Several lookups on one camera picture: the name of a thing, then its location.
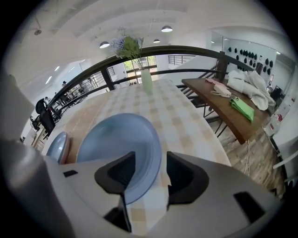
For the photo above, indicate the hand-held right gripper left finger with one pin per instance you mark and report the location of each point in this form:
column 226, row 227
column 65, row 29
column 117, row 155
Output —
column 81, row 186

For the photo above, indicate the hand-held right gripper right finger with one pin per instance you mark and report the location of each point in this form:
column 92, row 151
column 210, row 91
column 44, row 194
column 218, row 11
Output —
column 221, row 186

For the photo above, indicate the large blue plate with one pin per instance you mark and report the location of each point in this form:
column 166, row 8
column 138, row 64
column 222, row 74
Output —
column 57, row 146

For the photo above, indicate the medium blue plate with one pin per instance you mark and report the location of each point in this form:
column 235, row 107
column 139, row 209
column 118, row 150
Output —
column 121, row 139

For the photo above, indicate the dark wooden side table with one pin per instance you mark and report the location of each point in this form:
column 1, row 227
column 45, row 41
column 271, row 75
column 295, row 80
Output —
column 221, row 111

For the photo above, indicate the black office chair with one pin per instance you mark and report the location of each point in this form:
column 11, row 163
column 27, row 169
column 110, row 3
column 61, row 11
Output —
column 46, row 118

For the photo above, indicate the green bag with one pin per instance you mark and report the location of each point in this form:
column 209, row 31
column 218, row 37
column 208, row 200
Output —
column 243, row 109

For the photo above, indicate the checked beige tablecloth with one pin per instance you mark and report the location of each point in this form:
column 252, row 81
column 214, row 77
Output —
column 174, row 120

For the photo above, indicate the beige small pouch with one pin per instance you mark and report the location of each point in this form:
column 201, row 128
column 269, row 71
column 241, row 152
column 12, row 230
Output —
column 222, row 91

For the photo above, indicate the white crumpled cloth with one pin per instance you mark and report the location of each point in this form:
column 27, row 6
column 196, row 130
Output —
column 249, row 86

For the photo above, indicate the pink flat packet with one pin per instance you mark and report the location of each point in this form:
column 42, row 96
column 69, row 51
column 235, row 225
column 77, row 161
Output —
column 213, row 81

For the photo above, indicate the pale green vase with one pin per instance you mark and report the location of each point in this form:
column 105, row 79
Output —
column 147, row 81

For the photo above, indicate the dome pendant lamp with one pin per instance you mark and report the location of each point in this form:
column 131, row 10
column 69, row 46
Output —
column 104, row 44
column 167, row 29
column 156, row 41

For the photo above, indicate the blue flower bouquet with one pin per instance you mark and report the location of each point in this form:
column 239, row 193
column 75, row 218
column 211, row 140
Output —
column 128, row 47

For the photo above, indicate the black metal railing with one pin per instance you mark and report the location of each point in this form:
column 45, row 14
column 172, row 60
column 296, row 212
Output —
column 163, row 48

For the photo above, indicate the round ceiling fixture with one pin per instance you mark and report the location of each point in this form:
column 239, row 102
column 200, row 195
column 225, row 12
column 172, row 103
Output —
column 38, row 32

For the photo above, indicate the row of black wall items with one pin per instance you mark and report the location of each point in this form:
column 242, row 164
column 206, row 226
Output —
column 244, row 52

